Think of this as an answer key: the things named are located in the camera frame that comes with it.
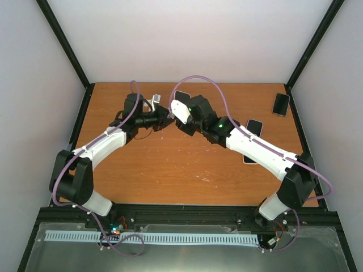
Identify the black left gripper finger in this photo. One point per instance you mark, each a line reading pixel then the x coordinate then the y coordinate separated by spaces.
pixel 166 122
pixel 163 112

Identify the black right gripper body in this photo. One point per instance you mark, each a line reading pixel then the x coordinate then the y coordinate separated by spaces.
pixel 184 129

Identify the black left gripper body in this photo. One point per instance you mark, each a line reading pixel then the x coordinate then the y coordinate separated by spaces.
pixel 158 118

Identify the black phone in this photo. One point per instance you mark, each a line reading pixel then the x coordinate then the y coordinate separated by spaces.
pixel 181 96

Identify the cream white phone case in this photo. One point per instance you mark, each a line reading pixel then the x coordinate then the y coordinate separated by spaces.
pixel 179 102

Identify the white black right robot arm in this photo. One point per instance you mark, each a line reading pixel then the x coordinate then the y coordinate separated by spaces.
pixel 294 171

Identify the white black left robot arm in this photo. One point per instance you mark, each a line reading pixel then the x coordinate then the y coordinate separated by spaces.
pixel 72 177

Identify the phone in lilac case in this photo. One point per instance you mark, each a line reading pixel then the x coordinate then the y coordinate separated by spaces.
pixel 255 127

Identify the phone in pink case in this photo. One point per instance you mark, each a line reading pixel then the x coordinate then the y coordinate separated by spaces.
pixel 248 160

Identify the dark grey phone far corner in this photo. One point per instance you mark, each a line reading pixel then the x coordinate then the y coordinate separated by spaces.
pixel 281 104

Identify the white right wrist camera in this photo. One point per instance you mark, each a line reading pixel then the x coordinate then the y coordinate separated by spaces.
pixel 180 111

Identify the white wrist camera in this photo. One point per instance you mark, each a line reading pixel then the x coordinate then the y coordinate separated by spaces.
pixel 152 103
pixel 180 111

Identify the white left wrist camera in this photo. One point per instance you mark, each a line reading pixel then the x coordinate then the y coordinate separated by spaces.
pixel 152 103

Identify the black left frame post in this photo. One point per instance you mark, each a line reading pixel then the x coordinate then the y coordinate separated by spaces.
pixel 64 43

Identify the black frame post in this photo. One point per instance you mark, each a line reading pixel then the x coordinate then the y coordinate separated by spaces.
pixel 319 33
pixel 64 43

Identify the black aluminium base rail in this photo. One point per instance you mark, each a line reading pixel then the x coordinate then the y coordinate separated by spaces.
pixel 240 218

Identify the light blue slotted cable duct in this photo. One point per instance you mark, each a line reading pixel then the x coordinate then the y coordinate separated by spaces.
pixel 156 238

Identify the black right frame post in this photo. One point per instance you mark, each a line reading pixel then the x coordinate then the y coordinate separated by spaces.
pixel 319 33

